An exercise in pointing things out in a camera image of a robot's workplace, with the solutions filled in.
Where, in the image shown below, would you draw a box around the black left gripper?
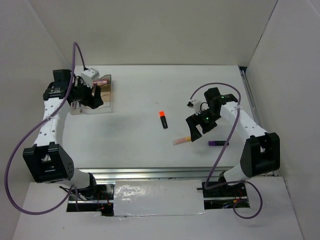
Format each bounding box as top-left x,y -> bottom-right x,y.
69,77 -> 104,109

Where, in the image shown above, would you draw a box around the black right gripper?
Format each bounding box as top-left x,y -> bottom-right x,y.
186,108 -> 221,142

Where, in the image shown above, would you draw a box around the pink orange highlighter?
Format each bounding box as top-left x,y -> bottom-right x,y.
171,136 -> 191,146

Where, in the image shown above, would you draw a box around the purple capped black highlighter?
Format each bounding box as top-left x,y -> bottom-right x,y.
208,140 -> 229,147

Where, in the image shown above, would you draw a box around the pink capped pencil tube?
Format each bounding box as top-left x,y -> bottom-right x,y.
93,79 -> 110,86

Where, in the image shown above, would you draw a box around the orange capped black highlighter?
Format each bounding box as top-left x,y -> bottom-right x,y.
159,111 -> 168,129

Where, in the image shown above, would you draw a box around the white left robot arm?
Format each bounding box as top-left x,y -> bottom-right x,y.
22,68 -> 103,200

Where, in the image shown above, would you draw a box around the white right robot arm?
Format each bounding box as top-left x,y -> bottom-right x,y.
186,87 -> 280,196

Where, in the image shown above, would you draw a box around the clear long organizer tray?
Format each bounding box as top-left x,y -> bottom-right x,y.
69,101 -> 86,115

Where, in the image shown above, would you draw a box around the smoky grey organizer compartment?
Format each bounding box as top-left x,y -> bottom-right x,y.
98,74 -> 112,87

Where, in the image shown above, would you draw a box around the white cover sheet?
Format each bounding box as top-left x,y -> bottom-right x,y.
113,180 -> 205,217

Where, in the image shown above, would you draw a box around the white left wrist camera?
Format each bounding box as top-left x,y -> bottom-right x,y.
80,68 -> 100,88

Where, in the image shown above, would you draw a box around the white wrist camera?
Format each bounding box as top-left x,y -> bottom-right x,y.
187,99 -> 202,115
80,68 -> 100,88

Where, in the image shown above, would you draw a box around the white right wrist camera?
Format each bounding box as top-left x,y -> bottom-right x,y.
187,99 -> 202,115

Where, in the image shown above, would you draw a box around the aluminium table frame rail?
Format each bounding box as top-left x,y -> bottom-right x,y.
39,65 -> 280,181

